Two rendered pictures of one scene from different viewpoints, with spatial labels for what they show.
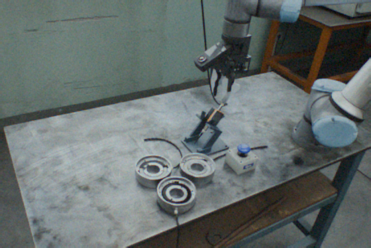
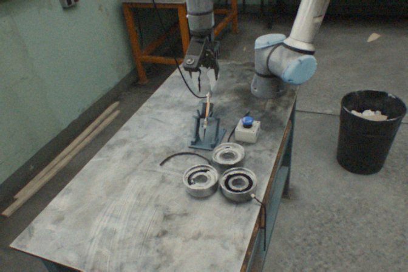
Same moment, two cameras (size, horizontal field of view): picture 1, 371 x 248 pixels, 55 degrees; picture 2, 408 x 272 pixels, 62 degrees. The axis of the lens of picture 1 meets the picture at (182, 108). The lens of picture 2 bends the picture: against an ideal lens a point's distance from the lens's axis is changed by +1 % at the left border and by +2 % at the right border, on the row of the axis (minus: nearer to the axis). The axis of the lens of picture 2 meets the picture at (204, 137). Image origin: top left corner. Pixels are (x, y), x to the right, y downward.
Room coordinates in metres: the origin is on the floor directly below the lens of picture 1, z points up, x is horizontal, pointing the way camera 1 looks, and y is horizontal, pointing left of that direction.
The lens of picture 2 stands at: (0.13, 0.42, 1.52)
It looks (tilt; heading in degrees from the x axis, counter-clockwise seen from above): 37 degrees down; 328
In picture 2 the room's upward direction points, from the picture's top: 7 degrees counter-clockwise
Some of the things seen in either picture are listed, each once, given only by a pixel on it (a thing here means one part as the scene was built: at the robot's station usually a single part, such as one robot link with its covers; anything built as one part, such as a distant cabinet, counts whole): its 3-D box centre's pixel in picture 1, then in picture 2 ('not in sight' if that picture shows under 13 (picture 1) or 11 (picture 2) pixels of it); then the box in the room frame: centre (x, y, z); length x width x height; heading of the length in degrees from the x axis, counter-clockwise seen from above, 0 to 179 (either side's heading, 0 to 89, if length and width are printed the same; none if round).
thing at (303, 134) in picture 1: (317, 128); (269, 79); (1.04, -0.48, 0.85); 0.15 x 0.15 x 0.10
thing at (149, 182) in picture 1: (153, 171); (201, 181); (0.76, 0.07, 0.82); 0.10 x 0.10 x 0.04
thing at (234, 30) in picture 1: (234, 27); (200, 19); (0.97, -0.12, 1.20); 0.08 x 0.08 x 0.05
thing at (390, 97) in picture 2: not in sight; (365, 133); (0.99, -1.23, 0.21); 0.34 x 0.34 x 0.43
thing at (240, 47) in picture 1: (232, 54); (204, 45); (0.97, -0.13, 1.12); 0.09 x 0.08 x 0.12; 125
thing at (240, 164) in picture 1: (242, 158); (248, 129); (0.86, -0.20, 0.82); 0.08 x 0.07 x 0.05; 124
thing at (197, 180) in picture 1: (197, 169); (228, 157); (0.79, -0.06, 0.82); 0.10 x 0.10 x 0.04
